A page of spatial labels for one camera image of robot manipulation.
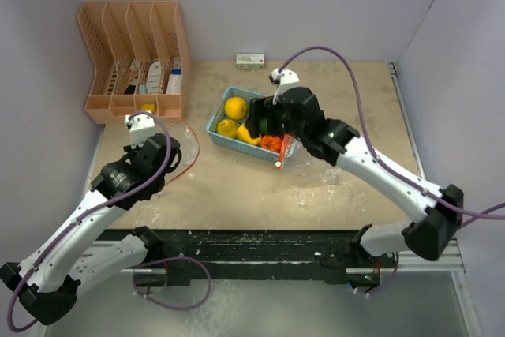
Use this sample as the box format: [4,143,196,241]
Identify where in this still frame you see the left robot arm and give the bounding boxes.
[1,133,182,325]

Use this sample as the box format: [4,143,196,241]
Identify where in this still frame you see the orange plastic file organizer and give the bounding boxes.
[77,0,192,125]

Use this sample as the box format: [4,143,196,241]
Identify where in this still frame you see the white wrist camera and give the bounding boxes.
[124,111,157,148]
[269,69,300,105]

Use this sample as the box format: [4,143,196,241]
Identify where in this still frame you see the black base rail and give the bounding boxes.
[147,229,398,289]

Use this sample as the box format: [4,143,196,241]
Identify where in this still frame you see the small orange pumpkin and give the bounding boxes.
[260,135,283,153]

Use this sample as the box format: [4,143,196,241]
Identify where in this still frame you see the green orange fruit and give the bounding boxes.
[259,118,268,135]

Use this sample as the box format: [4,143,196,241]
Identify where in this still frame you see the white striped packet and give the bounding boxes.
[145,61,163,95]

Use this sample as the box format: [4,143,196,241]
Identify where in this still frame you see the yellow bell pepper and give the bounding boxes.
[236,125,261,146]

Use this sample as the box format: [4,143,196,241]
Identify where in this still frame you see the blue plastic basket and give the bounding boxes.
[206,86,301,164]

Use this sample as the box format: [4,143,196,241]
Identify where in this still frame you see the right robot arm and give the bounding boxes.
[245,87,463,267]

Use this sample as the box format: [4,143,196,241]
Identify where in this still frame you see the yellow block in organizer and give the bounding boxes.
[141,103,156,114]

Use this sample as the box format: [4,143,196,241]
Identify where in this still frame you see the small white green box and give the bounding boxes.
[235,53,265,70]

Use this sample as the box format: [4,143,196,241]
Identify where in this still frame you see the white blue packet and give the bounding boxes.
[165,57,182,95]

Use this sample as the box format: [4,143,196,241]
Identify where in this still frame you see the small yellow pear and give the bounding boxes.
[216,119,238,139]

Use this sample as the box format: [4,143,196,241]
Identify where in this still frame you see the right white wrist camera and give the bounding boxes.
[269,69,300,105]

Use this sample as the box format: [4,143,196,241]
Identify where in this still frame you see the black white packet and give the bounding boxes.
[122,59,139,95]

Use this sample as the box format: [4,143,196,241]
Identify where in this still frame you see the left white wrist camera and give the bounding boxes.
[124,111,157,148]

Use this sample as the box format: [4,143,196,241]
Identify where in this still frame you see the clear zip bag orange zipper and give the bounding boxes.
[165,119,200,185]

